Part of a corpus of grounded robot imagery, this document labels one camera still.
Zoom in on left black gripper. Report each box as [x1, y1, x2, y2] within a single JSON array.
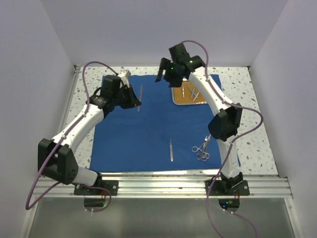
[[112, 84, 141, 110]]

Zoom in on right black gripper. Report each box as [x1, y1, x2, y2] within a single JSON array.
[[156, 57, 184, 88]]

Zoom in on steel tweezers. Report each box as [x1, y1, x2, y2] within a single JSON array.
[[182, 84, 186, 99], [137, 84, 143, 112]]

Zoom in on steel tray with orange mat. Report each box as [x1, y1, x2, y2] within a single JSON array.
[[171, 81, 207, 106]]

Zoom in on blue surgical drape cloth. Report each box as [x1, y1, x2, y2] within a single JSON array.
[[89, 73, 241, 172]]

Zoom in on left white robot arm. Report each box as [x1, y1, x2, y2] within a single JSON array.
[[38, 70, 141, 195]]

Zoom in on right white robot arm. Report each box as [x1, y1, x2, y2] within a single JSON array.
[[156, 43, 243, 195]]

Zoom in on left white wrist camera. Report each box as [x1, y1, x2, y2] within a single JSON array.
[[118, 70, 131, 80]]

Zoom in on aluminium mounting rail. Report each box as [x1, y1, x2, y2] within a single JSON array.
[[32, 173, 290, 199]]

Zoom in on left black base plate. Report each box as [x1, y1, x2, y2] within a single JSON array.
[[74, 180, 119, 196]]

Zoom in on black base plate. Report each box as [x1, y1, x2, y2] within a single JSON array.
[[205, 172, 250, 196], [74, 180, 119, 196]]

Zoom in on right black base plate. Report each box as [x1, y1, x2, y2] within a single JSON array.
[[205, 172, 250, 196]]

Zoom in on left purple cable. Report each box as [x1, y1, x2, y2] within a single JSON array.
[[25, 60, 119, 213]]

